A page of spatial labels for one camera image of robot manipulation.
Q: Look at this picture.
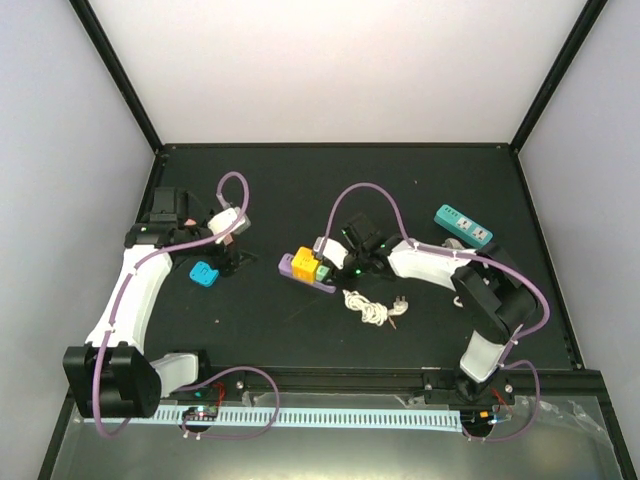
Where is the teal power strip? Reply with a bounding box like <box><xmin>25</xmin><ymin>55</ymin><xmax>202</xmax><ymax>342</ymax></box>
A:
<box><xmin>434</xmin><ymin>204</ymin><xmax>494</xmax><ymax>249</ymax></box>

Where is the right circuit board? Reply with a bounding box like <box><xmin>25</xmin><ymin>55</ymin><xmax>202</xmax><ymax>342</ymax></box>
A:
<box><xmin>460</xmin><ymin>407</ymin><xmax>514</xmax><ymax>426</ymax></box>

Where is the black frame post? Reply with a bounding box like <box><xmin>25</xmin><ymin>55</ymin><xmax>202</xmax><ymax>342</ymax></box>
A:
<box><xmin>69</xmin><ymin>0</ymin><xmax>163</xmax><ymax>153</ymax></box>
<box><xmin>509</xmin><ymin>0</ymin><xmax>608</xmax><ymax>153</ymax></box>

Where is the right black frame post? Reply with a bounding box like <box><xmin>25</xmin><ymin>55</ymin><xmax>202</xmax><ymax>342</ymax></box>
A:
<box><xmin>509</xmin><ymin>0</ymin><xmax>608</xmax><ymax>153</ymax></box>

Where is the left black frame post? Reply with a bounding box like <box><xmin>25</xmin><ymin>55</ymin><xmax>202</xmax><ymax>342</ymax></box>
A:
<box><xmin>69</xmin><ymin>0</ymin><xmax>163</xmax><ymax>153</ymax></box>

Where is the light blue slotted cable duct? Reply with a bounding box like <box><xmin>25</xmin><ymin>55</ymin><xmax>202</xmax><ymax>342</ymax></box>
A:
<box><xmin>82</xmin><ymin>403</ymin><xmax>462</xmax><ymax>434</ymax></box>

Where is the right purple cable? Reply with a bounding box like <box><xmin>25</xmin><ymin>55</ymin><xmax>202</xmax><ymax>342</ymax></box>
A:
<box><xmin>323</xmin><ymin>181</ymin><xmax>552</xmax><ymax>444</ymax></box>

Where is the white cord of purple strip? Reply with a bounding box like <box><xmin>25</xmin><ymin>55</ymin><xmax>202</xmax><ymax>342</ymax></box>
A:
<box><xmin>342</xmin><ymin>288</ymin><xmax>410</xmax><ymax>329</ymax></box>

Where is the yellow cube socket adapter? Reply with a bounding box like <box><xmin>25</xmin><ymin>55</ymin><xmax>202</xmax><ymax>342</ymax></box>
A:
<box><xmin>291</xmin><ymin>246</ymin><xmax>320</xmax><ymax>284</ymax></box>

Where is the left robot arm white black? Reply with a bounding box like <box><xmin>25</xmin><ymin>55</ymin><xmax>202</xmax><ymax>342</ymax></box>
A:
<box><xmin>62</xmin><ymin>187</ymin><xmax>250</xmax><ymax>420</ymax></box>

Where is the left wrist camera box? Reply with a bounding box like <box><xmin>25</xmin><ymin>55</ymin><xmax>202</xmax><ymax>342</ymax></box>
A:
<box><xmin>207</xmin><ymin>207</ymin><xmax>251</xmax><ymax>235</ymax></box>

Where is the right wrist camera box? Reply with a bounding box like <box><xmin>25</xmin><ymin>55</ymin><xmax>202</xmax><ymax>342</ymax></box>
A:
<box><xmin>312</xmin><ymin>237</ymin><xmax>349</xmax><ymax>270</ymax></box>

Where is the green plug adapter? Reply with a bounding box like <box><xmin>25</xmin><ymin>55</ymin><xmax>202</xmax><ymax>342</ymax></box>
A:
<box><xmin>315</xmin><ymin>265</ymin><xmax>331</xmax><ymax>282</ymax></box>

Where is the purple power strip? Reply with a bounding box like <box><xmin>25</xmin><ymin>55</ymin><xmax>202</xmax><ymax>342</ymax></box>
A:
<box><xmin>278</xmin><ymin>253</ymin><xmax>336</xmax><ymax>294</ymax></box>

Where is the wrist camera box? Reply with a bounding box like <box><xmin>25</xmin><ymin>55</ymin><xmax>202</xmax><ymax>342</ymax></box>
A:
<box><xmin>207</xmin><ymin>207</ymin><xmax>251</xmax><ymax>235</ymax></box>
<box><xmin>312</xmin><ymin>237</ymin><xmax>349</xmax><ymax>270</ymax></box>

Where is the left circuit board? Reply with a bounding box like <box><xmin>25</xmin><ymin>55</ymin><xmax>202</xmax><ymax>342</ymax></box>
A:
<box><xmin>182</xmin><ymin>406</ymin><xmax>218</xmax><ymax>422</ymax></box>

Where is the purple cable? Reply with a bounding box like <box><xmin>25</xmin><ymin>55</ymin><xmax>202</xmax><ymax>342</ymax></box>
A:
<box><xmin>93</xmin><ymin>171</ymin><xmax>280</xmax><ymax>444</ymax></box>
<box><xmin>323</xmin><ymin>181</ymin><xmax>552</xmax><ymax>444</ymax></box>

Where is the blue cube socket adapter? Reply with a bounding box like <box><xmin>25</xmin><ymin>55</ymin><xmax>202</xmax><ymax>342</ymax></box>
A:
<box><xmin>189</xmin><ymin>261</ymin><xmax>220</xmax><ymax>288</ymax></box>

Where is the circuit board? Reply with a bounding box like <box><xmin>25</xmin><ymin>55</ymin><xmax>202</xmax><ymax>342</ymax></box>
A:
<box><xmin>460</xmin><ymin>407</ymin><xmax>514</xmax><ymax>426</ymax></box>
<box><xmin>182</xmin><ymin>406</ymin><xmax>218</xmax><ymax>422</ymax></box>

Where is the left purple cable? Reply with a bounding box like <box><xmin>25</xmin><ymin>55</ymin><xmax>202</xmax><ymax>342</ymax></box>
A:
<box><xmin>93</xmin><ymin>171</ymin><xmax>280</xmax><ymax>444</ymax></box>

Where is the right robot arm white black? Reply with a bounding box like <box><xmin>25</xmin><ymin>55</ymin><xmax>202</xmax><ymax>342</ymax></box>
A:
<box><xmin>333</xmin><ymin>214</ymin><xmax>550</xmax><ymax>403</ymax></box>

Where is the white cord of teal strip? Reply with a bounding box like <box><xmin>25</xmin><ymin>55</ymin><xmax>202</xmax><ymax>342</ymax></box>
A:
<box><xmin>443</xmin><ymin>237</ymin><xmax>466</xmax><ymax>307</ymax></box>

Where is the black front rail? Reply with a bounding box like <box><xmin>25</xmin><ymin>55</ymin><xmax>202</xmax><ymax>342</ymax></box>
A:
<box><xmin>74</xmin><ymin>368</ymin><xmax>606</xmax><ymax>401</ymax></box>

